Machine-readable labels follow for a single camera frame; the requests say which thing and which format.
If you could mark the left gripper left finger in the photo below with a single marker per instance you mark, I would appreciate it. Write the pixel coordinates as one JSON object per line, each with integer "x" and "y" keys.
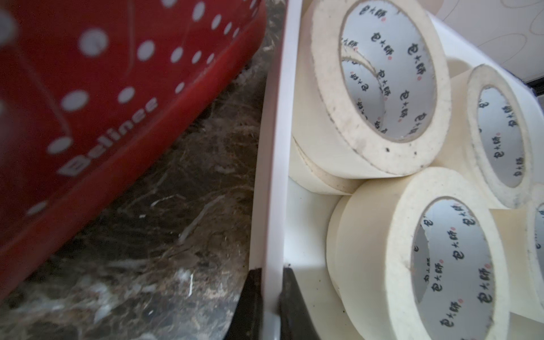
{"x": 247, "y": 319}

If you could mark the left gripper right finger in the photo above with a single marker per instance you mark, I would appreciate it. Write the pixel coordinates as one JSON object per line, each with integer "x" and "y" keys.
{"x": 295, "y": 320}

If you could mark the white plastic storage box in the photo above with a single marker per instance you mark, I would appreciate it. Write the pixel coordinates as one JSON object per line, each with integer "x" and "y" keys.
{"x": 289, "y": 223}

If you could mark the masking tape roll three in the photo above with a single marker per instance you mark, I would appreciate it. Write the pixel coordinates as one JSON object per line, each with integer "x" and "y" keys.
{"x": 419, "y": 257}

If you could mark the masking tape roll five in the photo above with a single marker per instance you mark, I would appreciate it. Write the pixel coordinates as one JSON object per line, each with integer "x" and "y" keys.
{"x": 311, "y": 177}

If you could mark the masking tape roll four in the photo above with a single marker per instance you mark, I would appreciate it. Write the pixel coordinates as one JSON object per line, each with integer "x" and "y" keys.
{"x": 521, "y": 232}

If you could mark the masking tape roll one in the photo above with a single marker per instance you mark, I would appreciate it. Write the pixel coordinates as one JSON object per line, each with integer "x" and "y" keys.
{"x": 373, "y": 93}

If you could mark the masking tape roll two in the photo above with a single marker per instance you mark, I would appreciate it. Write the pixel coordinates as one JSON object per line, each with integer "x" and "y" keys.
{"x": 488, "y": 141}

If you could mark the red polka-dot toaster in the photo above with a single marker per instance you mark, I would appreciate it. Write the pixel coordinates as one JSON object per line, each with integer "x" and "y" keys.
{"x": 92, "y": 92}

